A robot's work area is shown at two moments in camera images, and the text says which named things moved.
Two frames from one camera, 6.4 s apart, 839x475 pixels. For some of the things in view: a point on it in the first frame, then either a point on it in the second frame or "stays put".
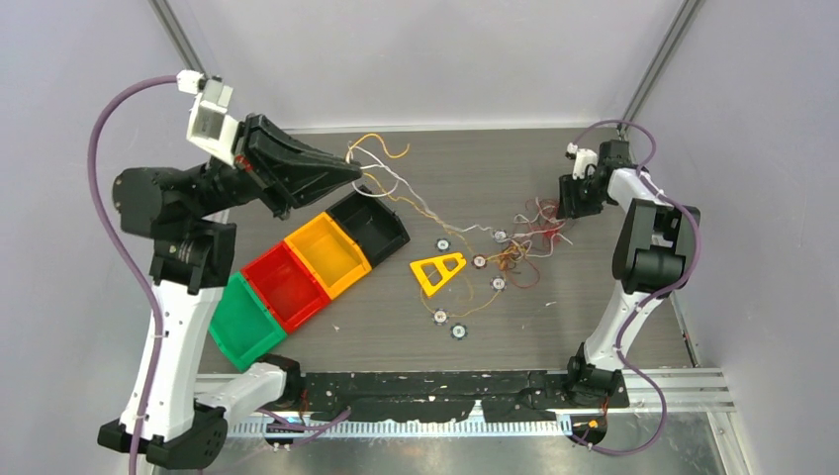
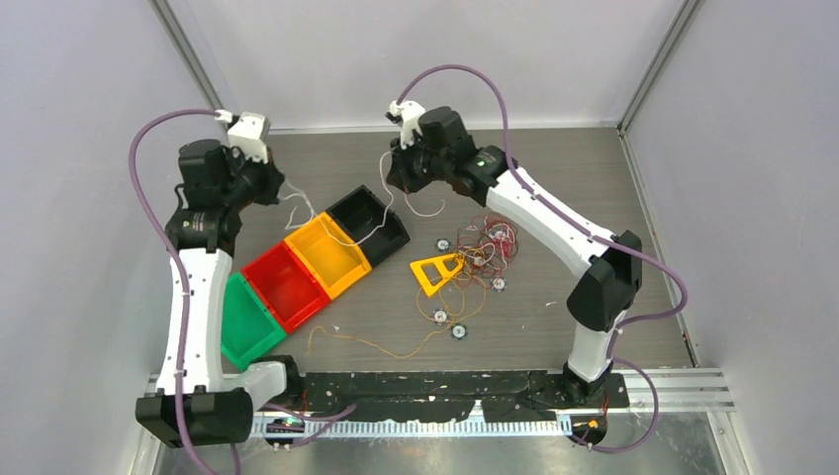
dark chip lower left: (440, 317) stays put
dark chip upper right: (500, 236) stays put
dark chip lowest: (459, 332) stays put
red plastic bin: (287, 286) stays put
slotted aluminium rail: (411, 428) stays put
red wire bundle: (537, 237) to (487, 245)
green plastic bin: (241, 328) stays put
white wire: (430, 208) to (410, 204)
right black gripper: (570, 206) to (398, 174)
